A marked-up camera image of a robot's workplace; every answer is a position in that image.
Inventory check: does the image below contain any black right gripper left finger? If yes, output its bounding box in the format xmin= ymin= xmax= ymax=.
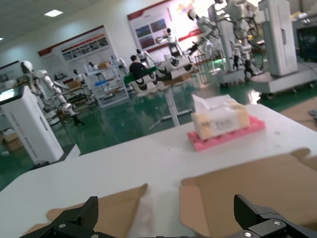
xmin=21 ymin=196 xmax=109 ymax=238

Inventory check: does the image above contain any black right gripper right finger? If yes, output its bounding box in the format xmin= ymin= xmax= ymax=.
xmin=233 ymin=194 xmax=317 ymax=238

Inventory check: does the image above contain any silver robot arm black gripper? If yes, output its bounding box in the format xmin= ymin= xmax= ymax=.
xmin=20 ymin=60 xmax=85 ymax=126

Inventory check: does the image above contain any open brown cardboard box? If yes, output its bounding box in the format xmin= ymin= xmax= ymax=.
xmin=179 ymin=148 xmax=317 ymax=238
xmin=24 ymin=183 xmax=149 ymax=238

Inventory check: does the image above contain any small cardboard box floor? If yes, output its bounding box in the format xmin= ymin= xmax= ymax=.
xmin=0 ymin=132 xmax=23 ymax=152

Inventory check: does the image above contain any white tissue box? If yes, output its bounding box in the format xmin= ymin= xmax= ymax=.
xmin=191 ymin=94 xmax=251 ymax=140

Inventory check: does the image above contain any pink foam tray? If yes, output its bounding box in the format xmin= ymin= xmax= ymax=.
xmin=187 ymin=115 xmax=266 ymax=153

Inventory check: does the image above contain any white wheeled robot column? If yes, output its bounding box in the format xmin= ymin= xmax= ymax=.
xmin=0 ymin=85 xmax=64 ymax=165

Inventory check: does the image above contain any white metal shelf rack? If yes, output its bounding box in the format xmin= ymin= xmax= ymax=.
xmin=85 ymin=60 xmax=130 ymax=108

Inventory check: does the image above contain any white leg work table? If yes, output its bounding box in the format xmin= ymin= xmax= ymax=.
xmin=148 ymin=79 xmax=194 ymax=131

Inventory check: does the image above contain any white black robot shell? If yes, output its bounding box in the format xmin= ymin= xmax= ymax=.
xmin=156 ymin=58 xmax=194 ymax=81
xmin=130 ymin=73 xmax=161 ymax=97

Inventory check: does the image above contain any seated person black shirt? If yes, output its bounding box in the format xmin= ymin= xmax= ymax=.
xmin=129 ymin=55 xmax=150 ymax=80

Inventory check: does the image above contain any slim white robot column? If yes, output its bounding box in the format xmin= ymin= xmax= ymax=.
xmin=215 ymin=19 xmax=253 ymax=88

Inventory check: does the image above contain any wide white robot column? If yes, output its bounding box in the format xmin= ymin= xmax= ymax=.
xmin=250 ymin=0 xmax=317 ymax=95

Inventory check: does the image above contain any red framed wall poster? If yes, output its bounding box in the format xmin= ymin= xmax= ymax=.
xmin=126 ymin=0 xmax=216 ymax=54
xmin=37 ymin=24 xmax=117 ymax=73

